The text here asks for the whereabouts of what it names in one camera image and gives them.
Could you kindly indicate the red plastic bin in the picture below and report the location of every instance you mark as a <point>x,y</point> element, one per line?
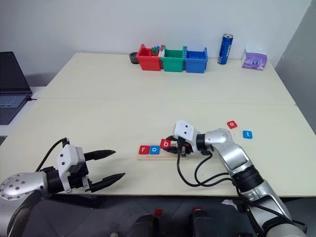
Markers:
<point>148,63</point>

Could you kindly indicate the tall blue drink can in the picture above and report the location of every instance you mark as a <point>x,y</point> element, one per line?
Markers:
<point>224,49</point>

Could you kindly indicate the white paper scrap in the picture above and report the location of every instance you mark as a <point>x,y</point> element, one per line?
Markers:
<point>227,202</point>

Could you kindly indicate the dark grey laptop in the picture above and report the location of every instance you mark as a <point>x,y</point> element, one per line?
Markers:
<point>12,74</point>

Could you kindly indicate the dark rounded shape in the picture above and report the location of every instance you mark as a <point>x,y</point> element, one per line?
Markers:
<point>145,225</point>
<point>201,223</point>

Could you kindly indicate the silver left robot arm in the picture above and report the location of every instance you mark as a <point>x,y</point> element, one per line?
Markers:
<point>22,182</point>

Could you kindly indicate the white toy brick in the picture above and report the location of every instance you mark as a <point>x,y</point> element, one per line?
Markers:
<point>161,53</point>

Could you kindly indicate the blue plastic bin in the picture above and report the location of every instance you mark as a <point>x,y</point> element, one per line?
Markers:
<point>195,65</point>

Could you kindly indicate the wooden letter tray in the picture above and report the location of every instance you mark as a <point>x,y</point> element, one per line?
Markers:
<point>158,157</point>

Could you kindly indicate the red letter o block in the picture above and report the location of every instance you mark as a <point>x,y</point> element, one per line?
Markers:
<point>232,124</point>

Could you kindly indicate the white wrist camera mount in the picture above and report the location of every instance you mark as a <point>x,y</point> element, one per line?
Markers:
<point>185,129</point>
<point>65,158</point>

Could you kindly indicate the red letter b block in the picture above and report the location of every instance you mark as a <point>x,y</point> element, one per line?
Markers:
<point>165,143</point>

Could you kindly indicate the blue letter o block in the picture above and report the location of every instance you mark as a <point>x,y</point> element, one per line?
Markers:
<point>154,150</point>

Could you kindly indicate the grey flat object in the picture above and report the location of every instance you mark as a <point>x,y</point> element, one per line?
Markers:
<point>2,140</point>

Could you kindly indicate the green plastic bin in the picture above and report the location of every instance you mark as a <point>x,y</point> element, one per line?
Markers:
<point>172,64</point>

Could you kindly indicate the blue letter t block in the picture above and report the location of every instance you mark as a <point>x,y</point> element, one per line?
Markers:
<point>247,134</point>

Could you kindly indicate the multicoloured toy brick stack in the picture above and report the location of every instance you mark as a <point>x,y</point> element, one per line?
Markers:
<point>155,50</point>

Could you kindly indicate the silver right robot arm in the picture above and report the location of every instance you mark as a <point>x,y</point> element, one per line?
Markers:
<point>234,153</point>

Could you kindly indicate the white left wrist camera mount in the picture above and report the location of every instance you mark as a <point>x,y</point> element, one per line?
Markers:
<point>65,158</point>

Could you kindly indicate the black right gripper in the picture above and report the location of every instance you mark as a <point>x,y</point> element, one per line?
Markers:
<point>184,148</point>

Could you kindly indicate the red letter r block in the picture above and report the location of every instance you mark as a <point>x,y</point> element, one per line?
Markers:
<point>144,149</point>

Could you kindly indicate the purple tissue pack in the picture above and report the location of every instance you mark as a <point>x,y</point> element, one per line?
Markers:
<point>254,60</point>

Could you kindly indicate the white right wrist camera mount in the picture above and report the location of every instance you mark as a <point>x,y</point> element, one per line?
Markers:
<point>185,129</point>

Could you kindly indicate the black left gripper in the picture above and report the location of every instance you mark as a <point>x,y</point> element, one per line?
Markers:
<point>77,180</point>

